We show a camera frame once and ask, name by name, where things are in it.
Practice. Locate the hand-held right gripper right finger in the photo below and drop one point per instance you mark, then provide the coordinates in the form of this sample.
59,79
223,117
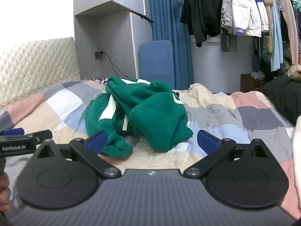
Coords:
207,139

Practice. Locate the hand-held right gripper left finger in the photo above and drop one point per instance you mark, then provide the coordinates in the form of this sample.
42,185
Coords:
97,141

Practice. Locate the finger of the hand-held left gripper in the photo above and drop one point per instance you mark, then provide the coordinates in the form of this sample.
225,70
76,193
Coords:
38,136
14,131

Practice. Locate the green hoodie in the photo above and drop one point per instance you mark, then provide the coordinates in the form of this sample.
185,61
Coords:
152,113

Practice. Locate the person's left hand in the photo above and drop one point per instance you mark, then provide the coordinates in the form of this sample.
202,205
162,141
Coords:
4,190

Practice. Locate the patchwork quilt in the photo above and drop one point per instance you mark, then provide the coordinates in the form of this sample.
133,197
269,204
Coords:
223,113

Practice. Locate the cream quilted headboard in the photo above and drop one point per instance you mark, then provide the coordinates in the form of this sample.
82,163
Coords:
35,68

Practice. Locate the brown wooden cabinet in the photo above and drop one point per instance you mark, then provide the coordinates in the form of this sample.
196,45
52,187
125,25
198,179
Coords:
247,84

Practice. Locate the white plastic bag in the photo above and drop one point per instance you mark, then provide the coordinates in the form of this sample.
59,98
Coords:
257,75

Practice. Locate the dark cloth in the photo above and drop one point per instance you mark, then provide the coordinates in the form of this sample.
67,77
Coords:
282,94

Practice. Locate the white cloth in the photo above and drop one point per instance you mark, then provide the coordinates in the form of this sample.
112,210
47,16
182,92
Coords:
297,150

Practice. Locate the blue padded chair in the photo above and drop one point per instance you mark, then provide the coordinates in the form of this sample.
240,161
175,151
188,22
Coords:
156,61

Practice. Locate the blue jeans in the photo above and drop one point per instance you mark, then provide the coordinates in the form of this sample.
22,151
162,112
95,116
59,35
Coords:
256,58

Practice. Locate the striped hanging garment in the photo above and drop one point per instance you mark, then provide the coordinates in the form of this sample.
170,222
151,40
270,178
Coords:
229,42

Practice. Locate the grey wardrobe cabinet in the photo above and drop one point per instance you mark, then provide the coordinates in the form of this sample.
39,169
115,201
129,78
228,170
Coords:
112,40

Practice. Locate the cream fluffy cloth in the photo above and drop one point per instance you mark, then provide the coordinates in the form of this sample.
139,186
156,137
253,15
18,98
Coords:
295,71

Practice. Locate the blue curtain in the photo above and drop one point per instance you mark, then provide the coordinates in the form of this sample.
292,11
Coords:
164,16

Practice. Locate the black hanging jacket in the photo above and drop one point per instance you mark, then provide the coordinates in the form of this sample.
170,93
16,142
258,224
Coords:
199,9

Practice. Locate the white puffer jacket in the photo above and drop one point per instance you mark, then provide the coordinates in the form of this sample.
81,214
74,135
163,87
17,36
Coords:
244,11

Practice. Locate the tan hanging garment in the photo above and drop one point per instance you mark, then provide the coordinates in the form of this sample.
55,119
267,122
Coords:
269,16

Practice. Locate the teal hanging garment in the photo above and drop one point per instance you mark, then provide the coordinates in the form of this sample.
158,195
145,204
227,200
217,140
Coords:
297,23

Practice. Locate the pink hanging garment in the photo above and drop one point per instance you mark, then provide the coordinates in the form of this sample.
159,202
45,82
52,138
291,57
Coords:
288,16

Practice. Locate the black wall socket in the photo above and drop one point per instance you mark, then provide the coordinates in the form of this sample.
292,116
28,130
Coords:
98,55

